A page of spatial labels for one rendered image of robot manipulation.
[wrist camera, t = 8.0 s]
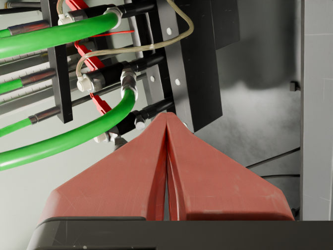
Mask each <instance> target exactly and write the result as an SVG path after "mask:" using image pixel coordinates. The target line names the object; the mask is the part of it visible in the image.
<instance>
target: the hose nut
mask: <svg viewBox="0 0 333 250"><path fill-rule="evenodd" d="M126 143H127V141H126V140H125V139H124V138H123V137H122V138H117V139H115V140H114V143H113V146H112V151H113V149H114V147H115V146H116V145H117V144H124V145H125V144H126Z"/></svg>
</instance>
